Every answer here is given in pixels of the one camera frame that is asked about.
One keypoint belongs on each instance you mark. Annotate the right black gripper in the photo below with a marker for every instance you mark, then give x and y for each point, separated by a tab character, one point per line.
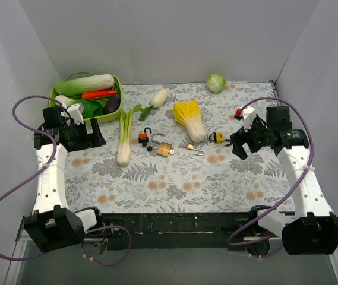
248	141

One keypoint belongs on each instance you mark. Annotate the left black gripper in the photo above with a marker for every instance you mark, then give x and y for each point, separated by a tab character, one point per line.
88	136

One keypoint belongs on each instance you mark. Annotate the yellow padlock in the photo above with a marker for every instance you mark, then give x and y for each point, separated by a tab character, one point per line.
218	138

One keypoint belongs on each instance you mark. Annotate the small brass padlock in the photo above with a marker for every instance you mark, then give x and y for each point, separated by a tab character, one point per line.
191	147

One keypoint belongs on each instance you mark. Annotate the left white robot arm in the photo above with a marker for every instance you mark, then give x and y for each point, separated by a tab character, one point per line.
52	225

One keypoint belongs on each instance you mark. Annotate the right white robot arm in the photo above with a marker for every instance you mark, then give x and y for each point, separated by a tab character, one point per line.
313	229

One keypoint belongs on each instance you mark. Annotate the black key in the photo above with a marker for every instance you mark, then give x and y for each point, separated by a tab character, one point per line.
147	146

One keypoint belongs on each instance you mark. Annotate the green bok choy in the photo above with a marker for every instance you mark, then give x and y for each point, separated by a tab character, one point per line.
92	108

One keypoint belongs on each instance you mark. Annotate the orange carrot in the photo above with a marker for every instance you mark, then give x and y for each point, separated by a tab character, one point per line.
93	95

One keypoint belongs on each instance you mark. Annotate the green plastic basket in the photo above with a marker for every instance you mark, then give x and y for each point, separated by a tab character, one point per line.
103	118

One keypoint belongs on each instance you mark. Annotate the purple eggplant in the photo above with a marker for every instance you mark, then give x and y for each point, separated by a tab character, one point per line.
112	104

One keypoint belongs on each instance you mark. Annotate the celery stalk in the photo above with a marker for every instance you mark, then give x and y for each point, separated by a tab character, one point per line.
124	149

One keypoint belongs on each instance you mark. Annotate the napa cabbage in basket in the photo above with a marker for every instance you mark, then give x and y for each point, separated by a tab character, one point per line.
78	86

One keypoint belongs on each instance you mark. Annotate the round green cabbage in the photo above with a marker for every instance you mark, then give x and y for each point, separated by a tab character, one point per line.
216	82

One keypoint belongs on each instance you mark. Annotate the orange padlock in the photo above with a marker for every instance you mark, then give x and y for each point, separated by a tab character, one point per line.
143	138

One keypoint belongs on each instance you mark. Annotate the yellow napa cabbage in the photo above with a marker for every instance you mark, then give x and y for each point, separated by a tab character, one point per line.
188	114

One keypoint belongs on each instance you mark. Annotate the floral table mat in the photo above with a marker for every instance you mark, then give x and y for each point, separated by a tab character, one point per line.
218	181

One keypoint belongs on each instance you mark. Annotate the large brass padlock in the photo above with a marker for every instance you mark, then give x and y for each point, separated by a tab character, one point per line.
163	147

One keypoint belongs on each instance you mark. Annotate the white radish with leaves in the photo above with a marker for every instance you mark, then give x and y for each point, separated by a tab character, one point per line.
156	102

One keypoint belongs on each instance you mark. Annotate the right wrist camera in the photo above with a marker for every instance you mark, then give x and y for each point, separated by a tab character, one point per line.
247	115

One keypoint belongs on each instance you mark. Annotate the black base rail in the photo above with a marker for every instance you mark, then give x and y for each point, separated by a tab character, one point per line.
172	230

